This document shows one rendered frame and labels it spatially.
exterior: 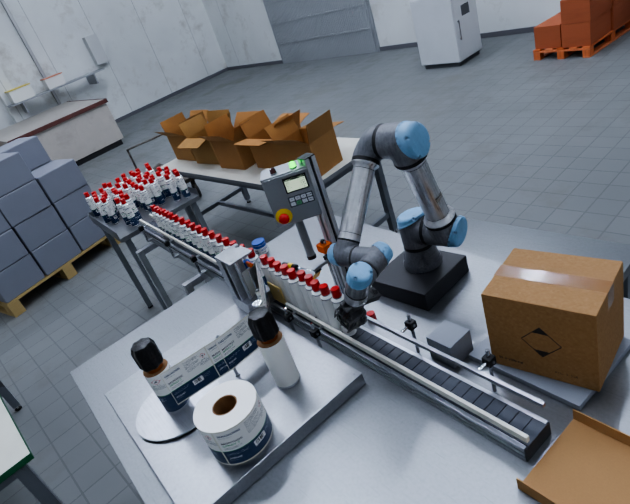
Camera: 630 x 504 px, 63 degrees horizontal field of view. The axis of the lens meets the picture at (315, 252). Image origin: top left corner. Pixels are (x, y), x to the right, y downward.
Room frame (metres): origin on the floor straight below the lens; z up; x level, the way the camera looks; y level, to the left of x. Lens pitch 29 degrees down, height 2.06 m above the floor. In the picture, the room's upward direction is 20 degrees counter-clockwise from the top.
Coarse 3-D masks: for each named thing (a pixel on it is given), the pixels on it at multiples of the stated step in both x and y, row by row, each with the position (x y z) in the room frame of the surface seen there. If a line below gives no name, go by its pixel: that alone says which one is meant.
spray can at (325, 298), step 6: (324, 288) 1.51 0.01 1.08; (324, 294) 1.51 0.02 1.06; (330, 294) 1.51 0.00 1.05; (324, 300) 1.50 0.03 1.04; (330, 300) 1.50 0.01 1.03; (324, 306) 1.51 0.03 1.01; (330, 306) 1.50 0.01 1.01; (330, 312) 1.50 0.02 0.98; (330, 318) 1.51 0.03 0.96; (336, 318) 1.50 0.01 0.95; (330, 324) 1.52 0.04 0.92; (336, 324) 1.50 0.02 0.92
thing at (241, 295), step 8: (224, 264) 1.85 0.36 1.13; (240, 264) 1.88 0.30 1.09; (224, 272) 1.88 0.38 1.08; (232, 272) 1.86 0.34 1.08; (240, 272) 1.83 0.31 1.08; (232, 280) 1.85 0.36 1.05; (240, 280) 1.86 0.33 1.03; (232, 288) 1.88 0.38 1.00; (240, 288) 1.86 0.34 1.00; (248, 288) 1.84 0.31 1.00; (232, 296) 1.91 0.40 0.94; (240, 296) 1.85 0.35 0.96; (248, 296) 1.83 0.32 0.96; (256, 296) 1.84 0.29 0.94; (272, 296) 1.86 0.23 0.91; (240, 304) 1.87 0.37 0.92; (248, 304) 1.80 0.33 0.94; (248, 312) 1.82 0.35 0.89
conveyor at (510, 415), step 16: (336, 336) 1.49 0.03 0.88; (368, 336) 1.43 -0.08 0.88; (384, 352) 1.33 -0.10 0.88; (400, 352) 1.30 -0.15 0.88; (416, 368) 1.21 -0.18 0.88; (432, 368) 1.18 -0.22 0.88; (448, 384) 1.10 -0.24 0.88; (464, 384) 1.08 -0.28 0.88; (448, 400) 1.04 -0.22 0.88; (480, 400) 1.01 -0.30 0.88; (496, 400) 0.99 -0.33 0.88; (496, 416) 0.94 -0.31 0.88; (512, 416) 0.92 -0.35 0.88; (528, 416) 0.90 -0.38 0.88; (528, 432) 0.86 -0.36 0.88
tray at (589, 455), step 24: (576, 432) 0.85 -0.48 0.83; (600, 432) 0.82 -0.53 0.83; (552, 456) 0.81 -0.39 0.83; (576, 456) 0.78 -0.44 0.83; (600, 456) 0.76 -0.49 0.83; (624, 456) 0.74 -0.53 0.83; (528, 480) 0.77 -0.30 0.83; (552, 480) 0.75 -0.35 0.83; (576, 480) 0.73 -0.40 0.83; (600, 480) 0.71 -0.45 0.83; (624, 480) 0.69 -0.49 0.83
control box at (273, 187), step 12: (276, 168) 1.73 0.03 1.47; (288, 168) 1.68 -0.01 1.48; (300, 168) 1.65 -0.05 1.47; (264, 180) 1.67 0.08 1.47; (276, 180) 1.66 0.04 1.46; (276, 192) 1.66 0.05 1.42; (300, 192) 1.65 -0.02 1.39; (276, 204) 1.66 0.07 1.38; (288, 204) 1.65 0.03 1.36; (312, 204) 1.65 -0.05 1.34; (276, 216) 1.66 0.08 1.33; (300, 216) 1.65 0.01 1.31; (312, 216) 1.65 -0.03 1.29
